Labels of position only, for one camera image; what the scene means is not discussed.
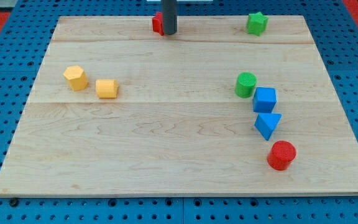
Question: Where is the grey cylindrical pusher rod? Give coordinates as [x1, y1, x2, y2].
[161, 0, 177, 35]

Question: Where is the red star block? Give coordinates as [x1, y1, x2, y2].
[152, 11, 164, 35]

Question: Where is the green star block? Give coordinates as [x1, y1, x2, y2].
[246, 12, 269, 36]

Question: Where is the yellow pentagon block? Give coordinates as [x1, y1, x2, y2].
[96, 79, 119, 98]

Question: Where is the green cylinder block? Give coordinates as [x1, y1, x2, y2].
[234, 72, 257, 98]

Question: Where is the yellow hexagon block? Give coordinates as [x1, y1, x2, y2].
[63, 65, 88, 91]

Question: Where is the blue cube block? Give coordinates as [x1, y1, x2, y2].
[252, 86, 277, 113]

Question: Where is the blue triangle block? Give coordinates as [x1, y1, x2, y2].
[254, 113, 282, 141]

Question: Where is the red cylinder block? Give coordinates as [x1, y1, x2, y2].
[267, 140, 296, 170]

